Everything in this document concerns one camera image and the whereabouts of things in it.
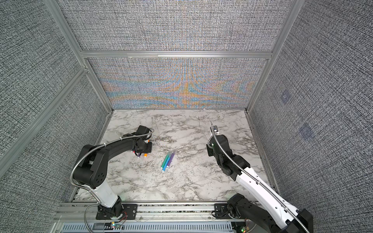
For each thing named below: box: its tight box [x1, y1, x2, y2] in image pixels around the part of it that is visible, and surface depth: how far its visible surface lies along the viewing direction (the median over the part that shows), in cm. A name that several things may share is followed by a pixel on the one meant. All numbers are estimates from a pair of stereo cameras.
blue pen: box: [161, 155, 171, 172], surface depth 92 cm
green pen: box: [160, 152, 170, 169], surface depth 93 cm
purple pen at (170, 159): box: [167, 152, 175, 167], surface depth 93 cm
